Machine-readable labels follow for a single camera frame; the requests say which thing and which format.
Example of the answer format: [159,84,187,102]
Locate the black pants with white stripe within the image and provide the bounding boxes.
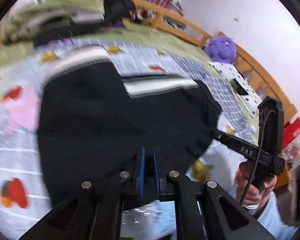
[37,46,222,206]

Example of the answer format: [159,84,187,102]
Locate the light blue sleeve forearm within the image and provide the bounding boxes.
[257,192,298,240]

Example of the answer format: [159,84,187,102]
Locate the person's right hand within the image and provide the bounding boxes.
[236,162,277,214]

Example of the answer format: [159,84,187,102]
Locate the white dotted pillow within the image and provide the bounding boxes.
[208,61,262,115]

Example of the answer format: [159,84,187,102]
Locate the black phone on pillow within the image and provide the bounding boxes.
[230,79,249,96]

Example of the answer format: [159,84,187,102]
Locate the purple plush toy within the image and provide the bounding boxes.
[203,36,237,63]

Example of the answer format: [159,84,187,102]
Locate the fruit print plaid mat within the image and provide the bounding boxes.
[0,39,258,239]

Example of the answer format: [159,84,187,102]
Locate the black clothes pile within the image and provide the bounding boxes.
[32,0,135,47]

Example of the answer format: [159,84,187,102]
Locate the folded white green quilt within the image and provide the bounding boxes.
[0,0,105,43]

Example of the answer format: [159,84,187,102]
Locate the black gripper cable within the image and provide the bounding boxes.
[238,109,277,205]

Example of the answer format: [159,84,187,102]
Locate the wooden bed frame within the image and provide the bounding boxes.
[0,0,298,190]

